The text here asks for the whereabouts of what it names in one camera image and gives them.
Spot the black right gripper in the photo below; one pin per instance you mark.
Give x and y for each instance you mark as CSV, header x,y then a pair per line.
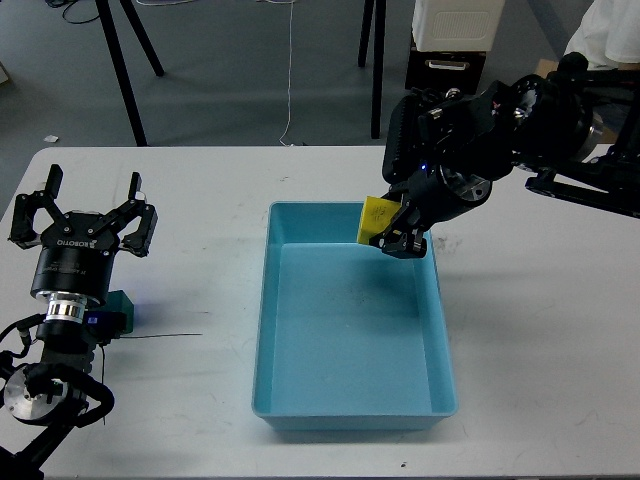
x,y
428,197

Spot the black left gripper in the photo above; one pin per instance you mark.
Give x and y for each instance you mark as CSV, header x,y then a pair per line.
x,y
80,261

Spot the yellow block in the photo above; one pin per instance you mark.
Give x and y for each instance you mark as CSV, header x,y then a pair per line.
x,y
376,215

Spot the green block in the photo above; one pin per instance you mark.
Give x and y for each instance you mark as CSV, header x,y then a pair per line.
x,y
120,312

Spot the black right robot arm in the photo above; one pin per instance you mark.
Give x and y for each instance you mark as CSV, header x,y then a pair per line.
x,y
576,130

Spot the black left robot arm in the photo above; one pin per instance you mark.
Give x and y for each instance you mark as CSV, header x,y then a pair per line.
x,y
49,383

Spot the light blue plastic box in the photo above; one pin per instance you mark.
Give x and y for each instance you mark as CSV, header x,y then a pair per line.
x,y
348,338

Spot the cardboard box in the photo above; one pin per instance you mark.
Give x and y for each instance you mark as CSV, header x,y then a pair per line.
x,y
546,66

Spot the black tripod leg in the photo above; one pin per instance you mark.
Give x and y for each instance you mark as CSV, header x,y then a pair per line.
x,y
142,36
121,73

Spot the black table legs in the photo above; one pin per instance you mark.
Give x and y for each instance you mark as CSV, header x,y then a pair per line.
x,y
373,27

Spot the black tripod leg left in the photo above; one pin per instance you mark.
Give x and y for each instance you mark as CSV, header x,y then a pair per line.
x,y
121,73

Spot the seated person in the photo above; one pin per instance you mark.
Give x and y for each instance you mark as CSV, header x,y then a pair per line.
x,y
608,35

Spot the black case with handle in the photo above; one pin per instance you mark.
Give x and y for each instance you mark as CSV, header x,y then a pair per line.
x,y
443,70

